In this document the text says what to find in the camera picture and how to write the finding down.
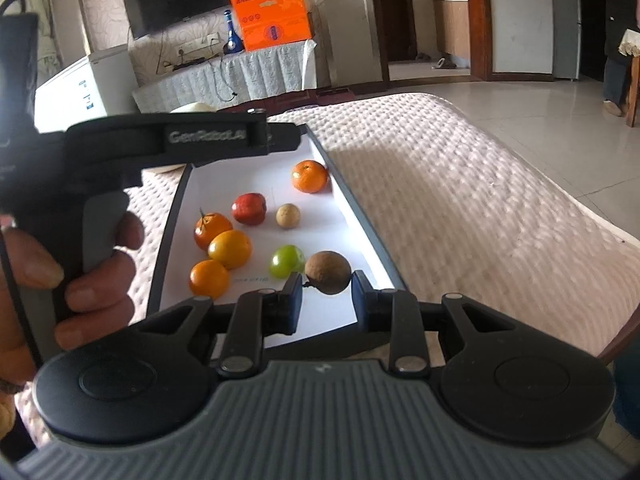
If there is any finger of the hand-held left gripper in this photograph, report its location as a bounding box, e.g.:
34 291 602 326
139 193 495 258
265 121 302 155

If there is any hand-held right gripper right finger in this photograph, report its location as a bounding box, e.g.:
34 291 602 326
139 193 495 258
351 270 518 377

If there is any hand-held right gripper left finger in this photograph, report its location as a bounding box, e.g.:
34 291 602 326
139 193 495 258
137 272 304 378

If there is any large brown longan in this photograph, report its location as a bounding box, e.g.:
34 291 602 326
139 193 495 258
304 251 352 296

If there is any grey box with white inside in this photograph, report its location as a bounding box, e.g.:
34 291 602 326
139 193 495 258
147 122 407 351

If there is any small tan longan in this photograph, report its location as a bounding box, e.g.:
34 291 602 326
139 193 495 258
276 203 301 230

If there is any red plum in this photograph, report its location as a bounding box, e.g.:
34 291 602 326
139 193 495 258
231 192 267 226

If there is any person's left forearm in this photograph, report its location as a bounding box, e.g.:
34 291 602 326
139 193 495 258
0 385 18 441

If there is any person's left hand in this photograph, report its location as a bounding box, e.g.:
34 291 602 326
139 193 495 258
0 211 147 391

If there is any orange tangerine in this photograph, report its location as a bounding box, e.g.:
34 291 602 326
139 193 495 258
189 259 231 300
291 160 329 194

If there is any cabinet with grey patterned cloth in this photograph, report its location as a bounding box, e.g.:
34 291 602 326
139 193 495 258
127 40 318 111

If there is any white chest freezer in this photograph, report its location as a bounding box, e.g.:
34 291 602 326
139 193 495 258
34 45 132 133

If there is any yellow-orange tangerine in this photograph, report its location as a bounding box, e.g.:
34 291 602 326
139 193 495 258
208 230 252 270

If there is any tangerine with stem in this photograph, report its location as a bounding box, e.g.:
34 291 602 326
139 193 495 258
193 207 234 251

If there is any blue glass bottle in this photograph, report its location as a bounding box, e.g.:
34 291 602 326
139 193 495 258
222 9 244 56

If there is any orange gift box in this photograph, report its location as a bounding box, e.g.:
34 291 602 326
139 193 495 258
229 0 317 53

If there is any pale tied curtain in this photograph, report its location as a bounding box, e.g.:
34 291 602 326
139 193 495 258
15 0 61 86

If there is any beige quilted blanket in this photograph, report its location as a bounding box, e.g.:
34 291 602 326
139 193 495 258
12 92 640 456

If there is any dark interior door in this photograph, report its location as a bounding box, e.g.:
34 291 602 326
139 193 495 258
372 0 416 63

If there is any wooden kitchen cabinet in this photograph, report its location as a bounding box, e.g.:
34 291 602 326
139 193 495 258
432 0 471 68

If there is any grey refrigerator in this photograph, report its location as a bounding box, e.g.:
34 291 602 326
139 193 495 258
552 0 583 81

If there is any table with lace cloth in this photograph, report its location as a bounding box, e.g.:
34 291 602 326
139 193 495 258
617 27 640 128

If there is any black hanging cable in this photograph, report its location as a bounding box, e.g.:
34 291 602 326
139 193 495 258
212 55 239 103

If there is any wooden door frame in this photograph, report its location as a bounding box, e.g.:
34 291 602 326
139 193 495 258
460 0 493 82

